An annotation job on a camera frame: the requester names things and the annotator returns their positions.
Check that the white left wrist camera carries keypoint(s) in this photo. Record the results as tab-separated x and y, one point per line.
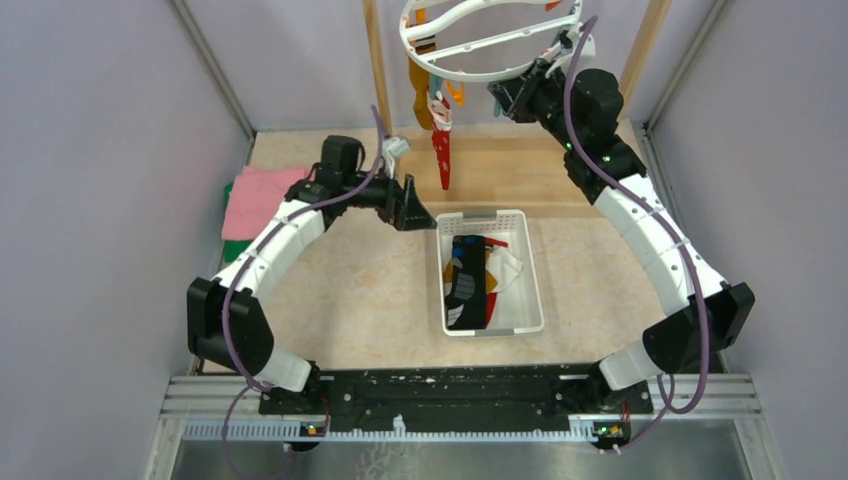
393	149

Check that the pink folded towel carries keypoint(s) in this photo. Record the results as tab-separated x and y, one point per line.
254	200

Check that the green folded towel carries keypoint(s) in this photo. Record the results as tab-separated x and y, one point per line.
232	250

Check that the black sock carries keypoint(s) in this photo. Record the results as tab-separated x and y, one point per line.
465	304

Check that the aluminium rail frame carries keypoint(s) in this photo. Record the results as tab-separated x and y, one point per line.
211	428

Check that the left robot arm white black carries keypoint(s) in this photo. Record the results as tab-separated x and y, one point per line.
226	324

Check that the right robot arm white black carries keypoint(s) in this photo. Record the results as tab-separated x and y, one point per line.
704	312

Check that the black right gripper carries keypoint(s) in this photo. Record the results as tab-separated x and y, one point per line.
516	95

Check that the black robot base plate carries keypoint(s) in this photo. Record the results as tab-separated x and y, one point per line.
455	400

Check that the red sock white cuff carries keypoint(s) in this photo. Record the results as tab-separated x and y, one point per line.
491	299

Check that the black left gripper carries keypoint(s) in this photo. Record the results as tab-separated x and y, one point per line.
401	206

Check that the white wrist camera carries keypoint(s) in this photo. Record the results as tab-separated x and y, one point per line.
393	149
572	46

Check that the white round clip hanger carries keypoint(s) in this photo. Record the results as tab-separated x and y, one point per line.
411	29

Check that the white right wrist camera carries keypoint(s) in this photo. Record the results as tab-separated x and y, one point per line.
572	46

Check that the mustard yellow sock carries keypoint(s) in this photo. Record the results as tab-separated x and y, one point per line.
449	272
420	81

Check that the white plastic basket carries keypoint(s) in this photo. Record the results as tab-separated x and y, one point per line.
519	308

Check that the wooden hanger stand frame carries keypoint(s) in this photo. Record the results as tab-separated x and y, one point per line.
519	171

